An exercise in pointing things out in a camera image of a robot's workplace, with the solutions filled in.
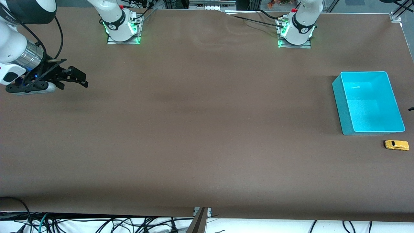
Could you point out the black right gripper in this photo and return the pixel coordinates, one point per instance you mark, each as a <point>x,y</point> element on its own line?
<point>49,72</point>

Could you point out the yellow beetle toy car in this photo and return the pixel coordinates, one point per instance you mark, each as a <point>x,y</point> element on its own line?
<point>397,145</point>

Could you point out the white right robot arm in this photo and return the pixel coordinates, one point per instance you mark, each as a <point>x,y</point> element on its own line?
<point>113,22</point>

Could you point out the teal plastic bin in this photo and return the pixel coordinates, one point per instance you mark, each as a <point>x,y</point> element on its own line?
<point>368,110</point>

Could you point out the grey power strip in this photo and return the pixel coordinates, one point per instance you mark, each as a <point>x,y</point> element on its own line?
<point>212,7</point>

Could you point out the orange background object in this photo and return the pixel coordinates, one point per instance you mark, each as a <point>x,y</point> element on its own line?
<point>271,3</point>

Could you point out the white flat strip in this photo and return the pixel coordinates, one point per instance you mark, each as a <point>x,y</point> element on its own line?
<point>242,12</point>

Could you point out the metal table corner bracket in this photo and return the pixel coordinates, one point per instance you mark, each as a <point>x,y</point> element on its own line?
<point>395,17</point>

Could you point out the metal table edge bracket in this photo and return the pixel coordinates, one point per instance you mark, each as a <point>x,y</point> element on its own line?
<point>209,212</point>

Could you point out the dark table leg post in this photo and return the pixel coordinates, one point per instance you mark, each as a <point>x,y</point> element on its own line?
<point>199,225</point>

